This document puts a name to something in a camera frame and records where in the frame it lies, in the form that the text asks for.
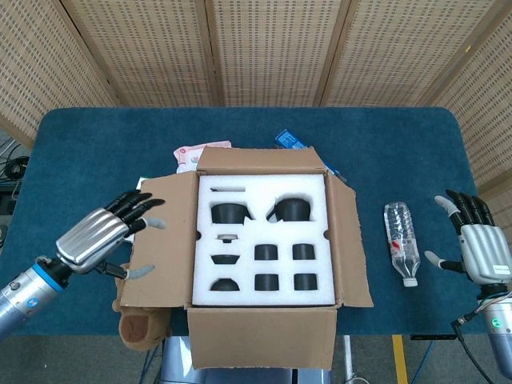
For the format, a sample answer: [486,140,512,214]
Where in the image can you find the black domed tea bowl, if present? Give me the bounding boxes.
[210,278,242,292]

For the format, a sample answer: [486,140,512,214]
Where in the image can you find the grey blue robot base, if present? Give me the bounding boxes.
[159,335,333,384]

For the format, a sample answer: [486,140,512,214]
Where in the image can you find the brown plush capybara toy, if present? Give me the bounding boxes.
[110,263,173,353]

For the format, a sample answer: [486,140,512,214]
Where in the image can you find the black floor cable bundle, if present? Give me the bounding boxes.
[0,135,31,193]

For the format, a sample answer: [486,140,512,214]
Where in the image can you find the white paper booklet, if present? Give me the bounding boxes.
[122,177,147,245]

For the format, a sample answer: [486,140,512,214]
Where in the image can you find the red cardboard box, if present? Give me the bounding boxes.
[119,146,375,371]

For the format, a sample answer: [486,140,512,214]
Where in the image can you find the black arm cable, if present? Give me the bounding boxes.
[450,318,492,384]

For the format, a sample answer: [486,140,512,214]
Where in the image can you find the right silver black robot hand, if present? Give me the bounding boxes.
[423,189,512,287]

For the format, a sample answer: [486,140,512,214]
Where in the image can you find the pink wet wipes pack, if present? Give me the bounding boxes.
[173,139,233,174]

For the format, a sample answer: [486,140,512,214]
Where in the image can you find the white foam insert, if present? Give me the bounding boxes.
[190,174,341,308]

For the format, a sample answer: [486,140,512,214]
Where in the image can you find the blue floor cable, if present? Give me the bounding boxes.
[411,339,436,384]
[139,346,166,384]

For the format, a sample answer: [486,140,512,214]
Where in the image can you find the clear plastic wrap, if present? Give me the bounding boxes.
[383,202,422,288]

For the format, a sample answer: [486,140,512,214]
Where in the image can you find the white table leg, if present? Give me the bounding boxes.
[342,334,358,384]

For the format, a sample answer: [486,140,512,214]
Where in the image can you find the black rectangular bar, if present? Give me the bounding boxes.
[410,333,460,342]

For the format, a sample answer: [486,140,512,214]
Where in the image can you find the blue toothpaste carton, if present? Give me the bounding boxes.
[274,128,348,185]

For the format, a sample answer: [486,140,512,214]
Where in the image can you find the black teapot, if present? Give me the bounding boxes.
[266,194,313,222]

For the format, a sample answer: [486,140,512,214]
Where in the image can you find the woven bamboo folding screen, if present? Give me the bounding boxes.
[0,0,512,201]

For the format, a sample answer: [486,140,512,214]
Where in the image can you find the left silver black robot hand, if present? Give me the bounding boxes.
[54,190,167,280]

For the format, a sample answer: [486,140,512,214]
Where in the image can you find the black tea cup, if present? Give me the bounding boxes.
[254,244,279,262]
[254,274,280,291]
[294,273,319,291]
[292,244,316,261]

